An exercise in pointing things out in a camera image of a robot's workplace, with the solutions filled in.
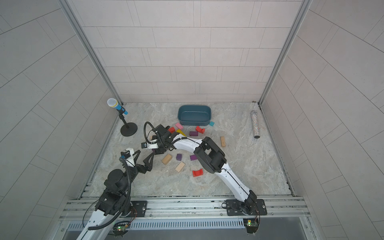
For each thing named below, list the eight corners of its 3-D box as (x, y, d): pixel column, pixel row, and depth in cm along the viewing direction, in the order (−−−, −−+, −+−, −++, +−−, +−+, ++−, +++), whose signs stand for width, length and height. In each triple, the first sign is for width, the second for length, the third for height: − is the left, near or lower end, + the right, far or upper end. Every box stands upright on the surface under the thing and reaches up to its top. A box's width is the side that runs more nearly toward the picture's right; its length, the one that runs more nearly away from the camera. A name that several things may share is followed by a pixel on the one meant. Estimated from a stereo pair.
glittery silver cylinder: (253, 138, 99) (255, 134, 96) (250, 113, 113) (252, 110, 110) (258, 139, 99) (260, 135, 95) (255, 114, 113) (257, 110, 109)
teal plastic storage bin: (177, 126, 105) (176, 122, 101) (179, 109, 116) (178, 104, 111) (211, 126, 105) (212, 122, 101) (210, 109, 116) (210, 104, 112)
